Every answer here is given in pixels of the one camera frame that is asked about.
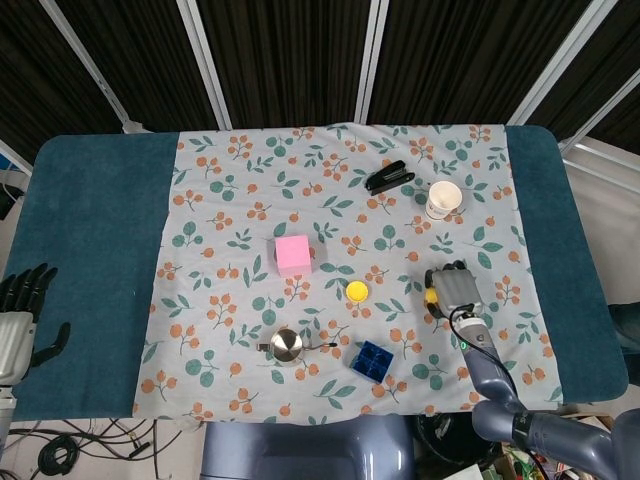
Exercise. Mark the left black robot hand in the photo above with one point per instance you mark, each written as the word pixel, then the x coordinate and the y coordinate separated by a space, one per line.
pixel 20 300

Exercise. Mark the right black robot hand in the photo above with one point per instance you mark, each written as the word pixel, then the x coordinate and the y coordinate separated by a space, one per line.
pixel 452 290

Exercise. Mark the small yellow-orange object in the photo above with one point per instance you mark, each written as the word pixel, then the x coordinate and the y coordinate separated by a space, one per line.
pixel 430 296

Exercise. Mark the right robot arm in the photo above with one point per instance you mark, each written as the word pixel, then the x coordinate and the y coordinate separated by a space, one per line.
pixel 505 395

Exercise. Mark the yellow round cap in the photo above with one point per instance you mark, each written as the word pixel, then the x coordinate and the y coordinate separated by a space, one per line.
pixel 357 291

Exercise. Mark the teal table cover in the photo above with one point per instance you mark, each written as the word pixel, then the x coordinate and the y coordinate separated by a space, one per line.
pixel 90 260

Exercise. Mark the white paper cup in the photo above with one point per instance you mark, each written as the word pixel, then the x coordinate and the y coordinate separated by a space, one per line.
pixel 442 199

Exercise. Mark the blue building block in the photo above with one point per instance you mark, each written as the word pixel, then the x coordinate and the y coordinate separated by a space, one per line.
pixel 371 361

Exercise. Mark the black stapler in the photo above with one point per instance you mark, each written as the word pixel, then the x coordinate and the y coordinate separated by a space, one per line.
pixel 389 176

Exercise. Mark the floral tablecloth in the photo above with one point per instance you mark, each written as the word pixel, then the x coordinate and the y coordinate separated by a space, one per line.
pixel 320 270

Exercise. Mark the black waste bin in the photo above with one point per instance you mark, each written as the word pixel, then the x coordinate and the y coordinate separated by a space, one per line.
pixel 450 442

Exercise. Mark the pink cube block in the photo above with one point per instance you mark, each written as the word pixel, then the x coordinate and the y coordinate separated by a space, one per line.
pixel 294 255

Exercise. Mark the small metal saucepan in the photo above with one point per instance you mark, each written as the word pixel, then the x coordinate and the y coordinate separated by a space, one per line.
pixel 287 346

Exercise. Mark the blue-grey robot torso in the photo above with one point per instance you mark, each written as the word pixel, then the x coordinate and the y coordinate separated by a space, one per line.
pixel 305 447

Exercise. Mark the black folding screen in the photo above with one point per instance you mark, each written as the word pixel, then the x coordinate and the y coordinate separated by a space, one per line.
pixel 320 60

